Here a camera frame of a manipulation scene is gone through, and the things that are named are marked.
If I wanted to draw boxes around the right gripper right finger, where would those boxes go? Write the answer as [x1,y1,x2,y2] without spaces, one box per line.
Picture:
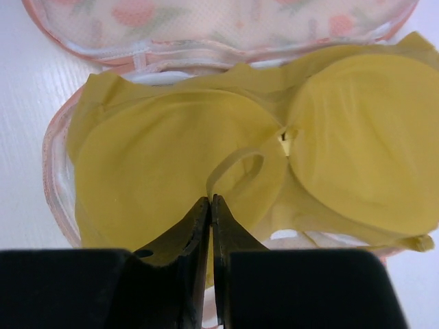
[211,195,269,326]

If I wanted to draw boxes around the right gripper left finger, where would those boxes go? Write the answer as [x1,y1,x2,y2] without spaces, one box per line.
[134,197,210,328]

